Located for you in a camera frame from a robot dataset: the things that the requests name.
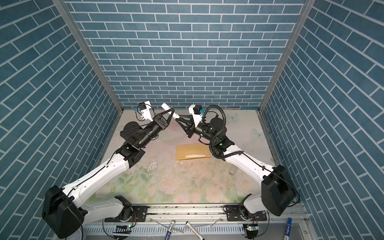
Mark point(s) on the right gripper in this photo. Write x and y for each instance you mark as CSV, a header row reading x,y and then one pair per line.
x,y
191,128

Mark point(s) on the blue marker pen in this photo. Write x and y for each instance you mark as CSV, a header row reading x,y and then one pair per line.
x,y
169,231

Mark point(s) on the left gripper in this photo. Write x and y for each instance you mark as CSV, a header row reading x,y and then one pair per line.
x,y
160,122

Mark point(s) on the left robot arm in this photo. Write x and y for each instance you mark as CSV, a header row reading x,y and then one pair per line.
x,y
63,208

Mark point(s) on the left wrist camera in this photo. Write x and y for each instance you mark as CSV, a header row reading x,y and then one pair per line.
x,y
144,109

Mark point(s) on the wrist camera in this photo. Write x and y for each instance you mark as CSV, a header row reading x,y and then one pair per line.
x,y
144,109
197,112

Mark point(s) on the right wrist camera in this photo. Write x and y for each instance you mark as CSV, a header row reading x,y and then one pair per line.
x,y
197,112

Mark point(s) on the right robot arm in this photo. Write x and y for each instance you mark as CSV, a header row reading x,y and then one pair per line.
x,y
277,190

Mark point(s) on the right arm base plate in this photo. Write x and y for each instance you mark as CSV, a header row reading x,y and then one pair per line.
x,y
235,213

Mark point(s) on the aluminium rail frame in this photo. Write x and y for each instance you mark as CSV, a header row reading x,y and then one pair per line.
x,y
208,219

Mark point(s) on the blue marker right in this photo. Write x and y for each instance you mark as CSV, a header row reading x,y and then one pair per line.
x,y
288,229

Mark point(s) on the yellow envelope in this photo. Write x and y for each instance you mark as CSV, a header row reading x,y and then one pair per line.
x,y
190,152

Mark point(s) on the black white marker pen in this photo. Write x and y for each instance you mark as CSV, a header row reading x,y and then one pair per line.
x,y
195,231

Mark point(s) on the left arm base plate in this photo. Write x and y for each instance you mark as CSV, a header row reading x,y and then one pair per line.
x,y
137,214

